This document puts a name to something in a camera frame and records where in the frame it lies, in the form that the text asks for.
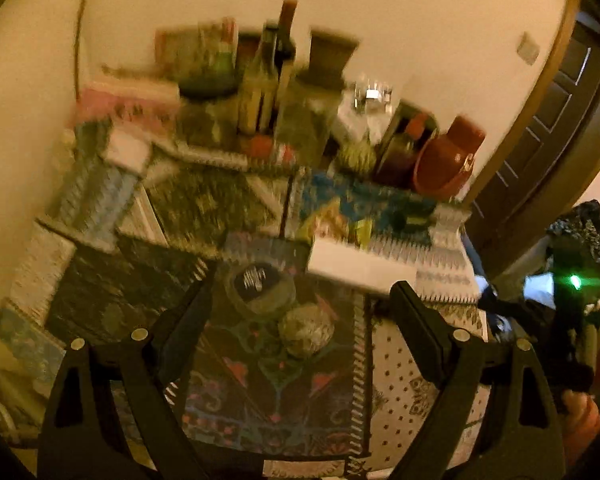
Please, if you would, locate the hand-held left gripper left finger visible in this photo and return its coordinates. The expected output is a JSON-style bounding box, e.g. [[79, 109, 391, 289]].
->
[[37, 262, 218, 480]]

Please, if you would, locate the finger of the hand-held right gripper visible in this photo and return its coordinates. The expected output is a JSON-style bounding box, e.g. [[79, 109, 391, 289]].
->
[[480, 295, 556, 356]]

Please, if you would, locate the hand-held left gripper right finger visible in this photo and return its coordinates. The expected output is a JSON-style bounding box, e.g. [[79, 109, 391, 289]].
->
[[387, 280, 566, 480]]

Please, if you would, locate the round dark lidded container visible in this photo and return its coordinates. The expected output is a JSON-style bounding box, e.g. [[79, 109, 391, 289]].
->
[[227, 260, 296, 318]]

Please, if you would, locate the white paper box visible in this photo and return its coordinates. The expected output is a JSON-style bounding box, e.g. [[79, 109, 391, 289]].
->
[[307, 237, 421, 297]]

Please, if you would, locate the paper ball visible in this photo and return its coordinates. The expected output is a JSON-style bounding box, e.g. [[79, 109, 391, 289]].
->
[[278, 305, 336, 358]]

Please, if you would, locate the person's right hand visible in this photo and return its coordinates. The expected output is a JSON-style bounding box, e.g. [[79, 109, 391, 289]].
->
[[562, 390, 600, 466]]

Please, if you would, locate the white plastic bag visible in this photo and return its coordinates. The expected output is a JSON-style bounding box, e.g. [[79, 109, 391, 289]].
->
[[522, 272, 556, 307]]

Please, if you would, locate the patchwork tablecloth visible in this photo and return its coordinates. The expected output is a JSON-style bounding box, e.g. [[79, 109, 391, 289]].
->
[[0, 125, 491, 480]]

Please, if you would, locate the dark clothes pile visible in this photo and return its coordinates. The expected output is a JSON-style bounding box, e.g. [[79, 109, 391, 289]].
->
[[547, 200, 600, 266]]

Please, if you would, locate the yellow green snack wrapper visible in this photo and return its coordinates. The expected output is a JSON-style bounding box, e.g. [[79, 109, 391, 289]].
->
[[300, 205, 376, 251]]

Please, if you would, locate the red thermos jug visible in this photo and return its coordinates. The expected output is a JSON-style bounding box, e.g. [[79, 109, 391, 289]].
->
[[412, 115, 487, 198]]

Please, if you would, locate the dark brown panel door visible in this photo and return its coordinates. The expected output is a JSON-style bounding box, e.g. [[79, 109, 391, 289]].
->
[[472, 20, 600, 261]]

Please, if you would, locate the dark sauce bottle red cap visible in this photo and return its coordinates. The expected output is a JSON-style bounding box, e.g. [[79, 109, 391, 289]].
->
[[375, 112, 431, 186]]

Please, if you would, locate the green round object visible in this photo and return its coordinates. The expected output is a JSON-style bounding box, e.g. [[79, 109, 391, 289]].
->
[[340, 140, 378, 176]]

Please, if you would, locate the white paper card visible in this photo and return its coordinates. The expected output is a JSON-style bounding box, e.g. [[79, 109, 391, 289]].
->
[[105, 130, 153, 171]]

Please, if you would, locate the jar with dark lid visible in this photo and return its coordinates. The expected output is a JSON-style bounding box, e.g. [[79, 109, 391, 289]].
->
[[177, 55, 238, 146]]

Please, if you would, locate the large glass jar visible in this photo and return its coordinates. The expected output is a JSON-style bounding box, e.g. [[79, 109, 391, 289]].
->
[[275, 77, 343, 166]]

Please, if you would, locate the clear drinking glass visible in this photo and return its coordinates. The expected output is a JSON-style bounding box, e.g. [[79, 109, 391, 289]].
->
[[355, 77, 393, 116]]

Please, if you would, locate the yellow oil bottle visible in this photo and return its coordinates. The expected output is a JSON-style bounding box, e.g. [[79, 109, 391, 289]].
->
[[237, 22, 281, 136]]

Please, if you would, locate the printed snack packet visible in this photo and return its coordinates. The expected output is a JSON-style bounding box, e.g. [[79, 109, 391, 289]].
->
[[155, 19, 238, 81]]

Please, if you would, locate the brown ceramic vase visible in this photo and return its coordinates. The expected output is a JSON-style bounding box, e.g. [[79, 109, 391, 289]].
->
[[296, 27, 361, 88]]

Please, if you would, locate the dark wine bottle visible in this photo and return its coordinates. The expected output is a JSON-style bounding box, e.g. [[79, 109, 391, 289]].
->
[[275, 0, 298, 106]]

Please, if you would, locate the thin wooden stick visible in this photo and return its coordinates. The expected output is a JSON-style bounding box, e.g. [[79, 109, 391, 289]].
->
[[72, 0, 91, 106]]

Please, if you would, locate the brown wooden door frame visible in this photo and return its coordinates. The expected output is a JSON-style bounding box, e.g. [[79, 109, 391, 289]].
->
[[460, 0, 583, 221]]

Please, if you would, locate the grey wall panel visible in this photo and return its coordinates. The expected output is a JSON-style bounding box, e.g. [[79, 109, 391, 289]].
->
[[517, 32, 541, 66]]

